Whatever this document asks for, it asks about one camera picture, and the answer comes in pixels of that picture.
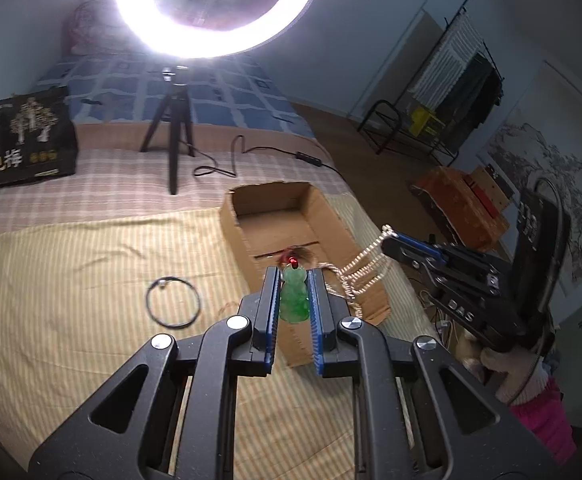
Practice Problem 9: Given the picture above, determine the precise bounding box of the yellow box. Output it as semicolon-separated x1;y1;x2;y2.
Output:
408;107;447;136

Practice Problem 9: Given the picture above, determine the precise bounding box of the cardboard box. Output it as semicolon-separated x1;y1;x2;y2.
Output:
219;181;392;368

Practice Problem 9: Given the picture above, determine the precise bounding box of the blue checked quilt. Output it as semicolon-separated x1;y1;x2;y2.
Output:
38;52;317;138

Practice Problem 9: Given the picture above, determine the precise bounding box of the ring light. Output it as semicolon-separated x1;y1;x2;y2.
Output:
114;0;324;58

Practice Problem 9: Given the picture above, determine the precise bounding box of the yellow striped sheet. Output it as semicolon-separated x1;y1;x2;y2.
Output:
0;192;452;480

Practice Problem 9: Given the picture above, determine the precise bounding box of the person's right forearm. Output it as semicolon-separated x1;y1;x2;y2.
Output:
510;377;578;467

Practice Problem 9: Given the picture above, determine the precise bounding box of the person's right hand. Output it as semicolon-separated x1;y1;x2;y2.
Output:
458;329;554;407

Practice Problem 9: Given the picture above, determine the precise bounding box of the black clothes rack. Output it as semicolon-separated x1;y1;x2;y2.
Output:
358;0;504;166

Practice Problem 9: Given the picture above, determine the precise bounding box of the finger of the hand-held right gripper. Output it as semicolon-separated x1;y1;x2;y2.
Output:
386;252;493;307
381;233;503;282

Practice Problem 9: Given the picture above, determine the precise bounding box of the beige door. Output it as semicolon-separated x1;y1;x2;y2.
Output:
348;10;442;121

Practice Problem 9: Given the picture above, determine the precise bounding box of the black ring bracelet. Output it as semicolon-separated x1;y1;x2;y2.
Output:
146;276;203;330

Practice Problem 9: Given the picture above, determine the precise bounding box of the ink painting wall poster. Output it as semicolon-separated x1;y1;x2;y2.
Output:
476;62;582;286

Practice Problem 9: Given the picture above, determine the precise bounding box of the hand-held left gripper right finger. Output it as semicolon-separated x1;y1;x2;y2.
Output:
307;267;562;480

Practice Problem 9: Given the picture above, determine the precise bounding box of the black cable with controller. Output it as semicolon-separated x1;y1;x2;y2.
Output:
192;135;344;181

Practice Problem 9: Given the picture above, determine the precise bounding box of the black hanging garment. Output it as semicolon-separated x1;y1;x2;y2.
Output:
464;67;504;133

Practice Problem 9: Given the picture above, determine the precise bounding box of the plaid bed sheet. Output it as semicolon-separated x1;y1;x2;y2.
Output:
0;120;352;236

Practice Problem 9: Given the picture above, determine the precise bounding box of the orange cloth covered box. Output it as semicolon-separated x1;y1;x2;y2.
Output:
411;165;514;251

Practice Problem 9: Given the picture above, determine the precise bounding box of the black tripod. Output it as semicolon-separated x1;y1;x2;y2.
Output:
139;65;197;196

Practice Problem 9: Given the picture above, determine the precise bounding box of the white fringed towel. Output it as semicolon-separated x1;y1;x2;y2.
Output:
413;15;487;111

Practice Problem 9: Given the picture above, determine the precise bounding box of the black printed bag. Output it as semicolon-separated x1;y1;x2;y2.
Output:
0;87;79;191

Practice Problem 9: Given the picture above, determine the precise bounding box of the grey hanging garment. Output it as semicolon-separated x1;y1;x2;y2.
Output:
436;52;487;126

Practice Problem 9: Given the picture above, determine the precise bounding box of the patterned pillow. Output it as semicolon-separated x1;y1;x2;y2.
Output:
63;0;136;56

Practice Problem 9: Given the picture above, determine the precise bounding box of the white cable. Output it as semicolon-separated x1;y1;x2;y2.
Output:
418;287;454;346

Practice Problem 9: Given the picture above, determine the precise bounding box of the white pearl necklace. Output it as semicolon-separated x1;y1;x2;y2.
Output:
326;225;397;316

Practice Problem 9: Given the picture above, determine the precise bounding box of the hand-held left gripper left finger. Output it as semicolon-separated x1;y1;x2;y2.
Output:
28;266;282;480

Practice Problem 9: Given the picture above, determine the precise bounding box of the green pendant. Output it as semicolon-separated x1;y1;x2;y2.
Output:
210;254;312;326

